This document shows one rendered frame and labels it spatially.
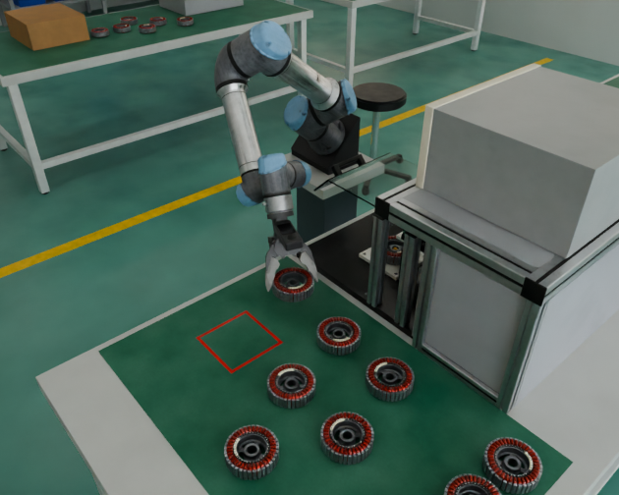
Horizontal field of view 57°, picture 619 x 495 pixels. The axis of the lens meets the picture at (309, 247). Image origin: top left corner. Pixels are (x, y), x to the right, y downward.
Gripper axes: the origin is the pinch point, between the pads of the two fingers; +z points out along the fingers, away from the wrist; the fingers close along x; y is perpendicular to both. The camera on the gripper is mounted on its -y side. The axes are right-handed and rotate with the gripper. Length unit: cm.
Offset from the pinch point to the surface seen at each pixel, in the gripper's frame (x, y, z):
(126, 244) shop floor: 52, 176, -12
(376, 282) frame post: -20.3, -8.5, 1.7
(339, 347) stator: -5.9, -15.2, 14.4
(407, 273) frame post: -24.1, -20.3, -1.1
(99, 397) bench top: 51, -10, 15
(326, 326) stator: -5.1, -8.7, 10.3
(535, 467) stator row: -32, -52, 37
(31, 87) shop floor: 121, 401, -150
